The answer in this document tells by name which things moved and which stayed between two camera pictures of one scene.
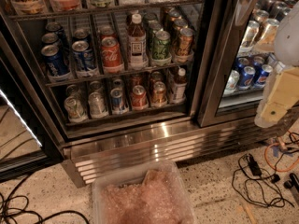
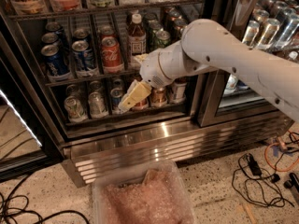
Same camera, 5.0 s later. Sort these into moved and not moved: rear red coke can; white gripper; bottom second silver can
Moved: white gripper
Not moved: rear red coke can; bottom second silver can
